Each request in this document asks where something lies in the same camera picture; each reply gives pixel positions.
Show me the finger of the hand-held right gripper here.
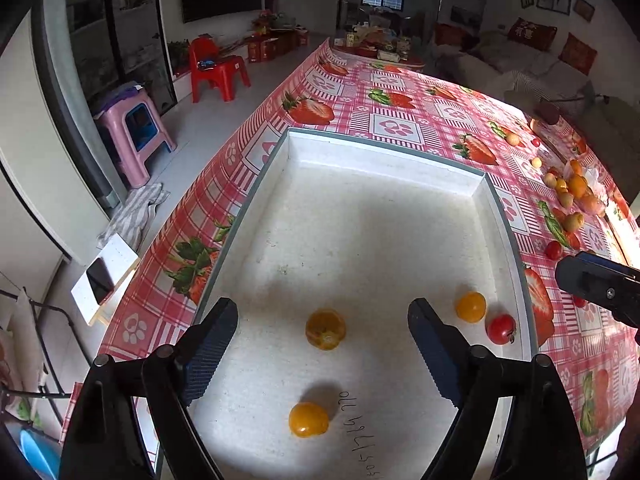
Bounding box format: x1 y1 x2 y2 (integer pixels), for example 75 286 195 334
555 252 640 346

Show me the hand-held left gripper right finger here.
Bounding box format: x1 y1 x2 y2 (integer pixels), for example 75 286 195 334
406 297 589 480

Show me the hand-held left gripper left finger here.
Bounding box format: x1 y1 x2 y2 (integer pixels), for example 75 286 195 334
59 297 239 480

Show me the white shallow tray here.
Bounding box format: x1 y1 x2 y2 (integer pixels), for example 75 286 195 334
152 127 540 480

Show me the pile of orange kumquats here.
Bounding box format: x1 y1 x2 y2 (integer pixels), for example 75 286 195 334
567 159 608 216

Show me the clear plastic bag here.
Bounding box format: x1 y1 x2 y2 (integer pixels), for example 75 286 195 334
565 159 613 218

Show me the black tablet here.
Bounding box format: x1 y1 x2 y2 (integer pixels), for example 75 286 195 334
86 257 115 306

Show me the small white stool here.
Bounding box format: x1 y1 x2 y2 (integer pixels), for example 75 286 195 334
71 232 140 328

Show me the olive green seat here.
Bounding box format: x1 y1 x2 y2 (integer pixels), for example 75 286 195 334
580 100 640 161

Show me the grey floor cloth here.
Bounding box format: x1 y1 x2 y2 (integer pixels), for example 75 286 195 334
97 182 171 251

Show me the black folding rack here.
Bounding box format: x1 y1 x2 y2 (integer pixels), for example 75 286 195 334
0 287 96 411

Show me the blue plastic bin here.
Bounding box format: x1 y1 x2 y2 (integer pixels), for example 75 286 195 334
20 430 63 480

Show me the light grey sofa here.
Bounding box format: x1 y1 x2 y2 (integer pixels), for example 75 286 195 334
435 20 601 111

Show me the blue plastic stool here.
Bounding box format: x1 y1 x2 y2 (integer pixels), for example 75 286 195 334
125 105 156 153

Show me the pink strawberry print tablecloth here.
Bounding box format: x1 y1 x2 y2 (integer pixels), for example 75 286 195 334
60 37 640 480

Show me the red printed cushion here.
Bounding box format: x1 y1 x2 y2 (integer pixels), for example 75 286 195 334
507 17 558 51

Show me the pink plastic stool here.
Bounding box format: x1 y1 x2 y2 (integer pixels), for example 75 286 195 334
92 82 178 188

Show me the white cabinet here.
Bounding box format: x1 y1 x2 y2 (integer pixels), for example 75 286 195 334
0 10 116 266

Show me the red plastic chair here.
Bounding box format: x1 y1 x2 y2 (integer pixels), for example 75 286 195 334
187 36 252 103

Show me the pile of snack packages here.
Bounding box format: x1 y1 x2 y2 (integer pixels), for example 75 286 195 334
345 22 416 58

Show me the stack of red gift boxes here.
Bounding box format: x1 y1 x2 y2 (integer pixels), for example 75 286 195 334
247 30 311 63

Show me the glass door cabinet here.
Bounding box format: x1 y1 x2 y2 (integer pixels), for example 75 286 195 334
42 0 178 111

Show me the landscape wall picture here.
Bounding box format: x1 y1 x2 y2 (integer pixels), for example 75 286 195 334
450 6 483 26

